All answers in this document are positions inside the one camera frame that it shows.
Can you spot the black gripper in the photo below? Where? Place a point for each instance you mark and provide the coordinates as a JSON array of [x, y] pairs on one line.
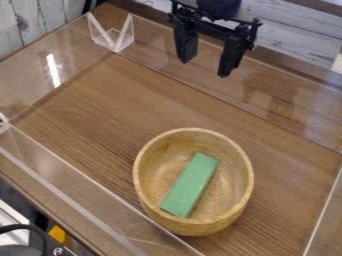
[[217, 18]]

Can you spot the green rectangular block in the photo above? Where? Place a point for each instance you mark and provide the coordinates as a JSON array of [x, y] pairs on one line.
[[190, 186]]

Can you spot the light wooden bowl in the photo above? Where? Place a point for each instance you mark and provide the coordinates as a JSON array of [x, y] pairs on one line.
[[158, 167]]

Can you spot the yellow and black device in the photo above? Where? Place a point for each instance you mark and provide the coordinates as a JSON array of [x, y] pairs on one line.
[[63, 245]]

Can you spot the clear acrylic corner bracket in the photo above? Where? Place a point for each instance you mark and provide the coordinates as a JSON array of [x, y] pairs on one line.
[[114, 40]]

